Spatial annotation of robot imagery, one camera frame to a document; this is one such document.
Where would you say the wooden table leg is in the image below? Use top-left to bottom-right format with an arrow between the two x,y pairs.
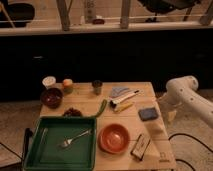
120,0 -> 131,29
56,0 -> 70,31

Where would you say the silver fork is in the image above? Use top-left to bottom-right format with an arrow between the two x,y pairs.
59,129 -> 91,148

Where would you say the yellow corn piece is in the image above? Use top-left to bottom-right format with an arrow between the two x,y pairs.
114,102 -> 133,113

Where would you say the white lidded cup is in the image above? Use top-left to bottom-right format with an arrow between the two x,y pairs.
42,76 -> 56,89

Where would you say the black cable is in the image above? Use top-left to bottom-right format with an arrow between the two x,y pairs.
167,132 -> 213,171

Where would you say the dark maroon bowl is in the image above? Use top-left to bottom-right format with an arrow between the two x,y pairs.
40,88 -> 63,109

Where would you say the dark red berry cluster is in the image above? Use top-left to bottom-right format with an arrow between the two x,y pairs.
64,108 -> 82,117

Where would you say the white tube with black cap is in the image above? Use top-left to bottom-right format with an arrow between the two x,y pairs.
109,90 -> 140,108

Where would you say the green plastic tray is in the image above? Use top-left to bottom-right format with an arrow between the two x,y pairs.
24,116 -> 97,171

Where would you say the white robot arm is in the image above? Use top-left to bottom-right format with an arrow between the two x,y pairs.
159,75 -> 213,129

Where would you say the blue sponge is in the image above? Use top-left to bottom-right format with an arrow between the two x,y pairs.
138,107 -> 158,121

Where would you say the small dark metal cup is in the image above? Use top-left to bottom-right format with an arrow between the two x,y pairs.
92,80 -> 103,95

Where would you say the black brown box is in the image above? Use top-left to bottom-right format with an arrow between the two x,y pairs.
130,134 -> 151,161

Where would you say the wooden table leg left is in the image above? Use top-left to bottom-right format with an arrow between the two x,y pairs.
56,0 -> 70,31

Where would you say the black round seat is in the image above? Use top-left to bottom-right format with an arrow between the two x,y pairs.
0,1 -> 35,28

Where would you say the black office chair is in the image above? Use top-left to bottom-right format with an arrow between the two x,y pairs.
137,0 -> 201,23

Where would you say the wooden table leg right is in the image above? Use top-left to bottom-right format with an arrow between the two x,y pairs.
120,0 -> 131,29

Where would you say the small dark red dish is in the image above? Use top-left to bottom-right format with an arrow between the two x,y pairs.
92,19 -> 105,25

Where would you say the grey folded cloth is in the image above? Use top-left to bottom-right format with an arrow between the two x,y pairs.
109,86 -> 129,98

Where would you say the green pepper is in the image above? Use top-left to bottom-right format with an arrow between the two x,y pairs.
93,99 -> 107,117

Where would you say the orange topped jar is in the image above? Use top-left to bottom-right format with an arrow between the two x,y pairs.
62,79 -> 73,94

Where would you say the red orange bowl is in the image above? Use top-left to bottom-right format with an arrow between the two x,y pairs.
98,123 -> 130,154

